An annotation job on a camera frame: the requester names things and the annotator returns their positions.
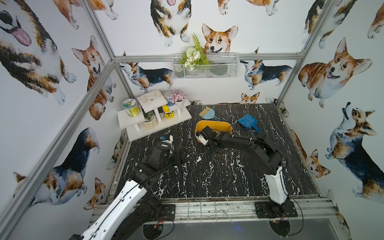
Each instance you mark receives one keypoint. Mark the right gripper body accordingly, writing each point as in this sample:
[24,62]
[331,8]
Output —
[207,133]

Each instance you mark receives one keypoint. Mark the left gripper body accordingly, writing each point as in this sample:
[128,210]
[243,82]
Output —
[167,144]

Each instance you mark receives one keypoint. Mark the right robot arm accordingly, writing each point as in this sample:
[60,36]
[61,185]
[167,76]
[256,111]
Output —
[267,157]

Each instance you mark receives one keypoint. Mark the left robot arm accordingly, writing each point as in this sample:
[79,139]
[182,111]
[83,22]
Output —
[135,203]

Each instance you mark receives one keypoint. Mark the yellow plastic storage box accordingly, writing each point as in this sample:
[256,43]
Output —
[216,126]

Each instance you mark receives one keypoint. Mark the light blue hand brush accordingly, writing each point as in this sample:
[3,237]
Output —
[209,114]

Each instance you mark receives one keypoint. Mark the small plant in woven pot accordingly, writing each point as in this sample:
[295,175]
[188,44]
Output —
[151,120]

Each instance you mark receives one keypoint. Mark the blue plastic scoop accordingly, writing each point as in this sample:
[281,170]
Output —
[249,122]

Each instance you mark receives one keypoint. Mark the white tiered shelf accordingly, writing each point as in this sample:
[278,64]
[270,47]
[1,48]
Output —
[148,102]

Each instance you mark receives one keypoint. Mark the pink flowers in white pot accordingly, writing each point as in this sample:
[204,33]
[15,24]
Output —
[178,97]

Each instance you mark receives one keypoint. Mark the green lidded glass jar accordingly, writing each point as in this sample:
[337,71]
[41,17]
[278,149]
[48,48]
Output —
[131,107]

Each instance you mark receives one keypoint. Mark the green white artificial plant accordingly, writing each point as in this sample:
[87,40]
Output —
[194,57]

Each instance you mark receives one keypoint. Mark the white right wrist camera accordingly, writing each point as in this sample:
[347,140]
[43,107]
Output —
[202,139]

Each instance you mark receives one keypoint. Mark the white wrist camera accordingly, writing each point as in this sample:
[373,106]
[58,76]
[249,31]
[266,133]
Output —
[167,139]
[202,139]

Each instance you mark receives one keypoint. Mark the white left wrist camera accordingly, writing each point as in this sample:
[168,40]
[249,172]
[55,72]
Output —
[167,139]

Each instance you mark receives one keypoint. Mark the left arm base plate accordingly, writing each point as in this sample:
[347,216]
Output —
[163,212]

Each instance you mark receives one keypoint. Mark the white wire wall basket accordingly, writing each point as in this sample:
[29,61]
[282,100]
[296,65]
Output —
[214,66]

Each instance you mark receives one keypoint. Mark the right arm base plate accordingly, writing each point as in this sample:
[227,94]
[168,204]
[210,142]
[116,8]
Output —
[272,210]

